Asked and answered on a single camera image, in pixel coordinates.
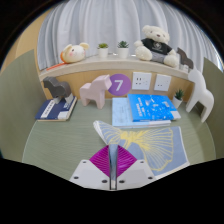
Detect grey horse figure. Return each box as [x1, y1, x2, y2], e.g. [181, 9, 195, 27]
[42, 76, 75, 105]

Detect purple round number sign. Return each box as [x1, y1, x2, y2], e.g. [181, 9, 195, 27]
[108, 73, 132, 96]

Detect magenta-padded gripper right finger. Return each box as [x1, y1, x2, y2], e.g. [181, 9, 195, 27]
[116, 145, 157, 191]

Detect round cream plush toy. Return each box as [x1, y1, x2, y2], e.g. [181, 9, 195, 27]
[59, 42, 90, 64]

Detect white curtain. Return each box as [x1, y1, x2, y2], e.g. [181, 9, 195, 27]
[36, 0, 214, 71]

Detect small potted plant, white pot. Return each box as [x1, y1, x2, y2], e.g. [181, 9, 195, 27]
[172, 88, 185, 109]
[116, 40, 130, 60]
[97, 42, 110, 59]

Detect green partition panel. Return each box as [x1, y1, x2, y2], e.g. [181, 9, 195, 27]
[0, 49, 46, 159]
[201, 57, 224, 151]

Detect dark blue book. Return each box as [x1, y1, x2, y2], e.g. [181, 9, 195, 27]
[34, 95, 78, 122]

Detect white wall socket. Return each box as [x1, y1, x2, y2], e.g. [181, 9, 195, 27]
[131, 71, 153, 91]
[153, 73, 173, 92]

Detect black horse figure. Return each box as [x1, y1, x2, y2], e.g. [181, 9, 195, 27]
[176, 47, 195, 71]

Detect cream teddy bear, black shirt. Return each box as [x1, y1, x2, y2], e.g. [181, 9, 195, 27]
[134, 24, 180, 69]

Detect pink horse figure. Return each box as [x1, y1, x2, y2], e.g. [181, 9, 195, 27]
[79, 74, 113, 110]

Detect wooden ledge shelf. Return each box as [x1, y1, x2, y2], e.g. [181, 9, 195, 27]
[38, 54, 191, 81]

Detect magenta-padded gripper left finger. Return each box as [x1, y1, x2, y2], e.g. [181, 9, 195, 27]
[69, 145, 112, 190]

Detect large white horse figure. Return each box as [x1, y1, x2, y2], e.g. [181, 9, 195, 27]
[185, 68, 215, 124]

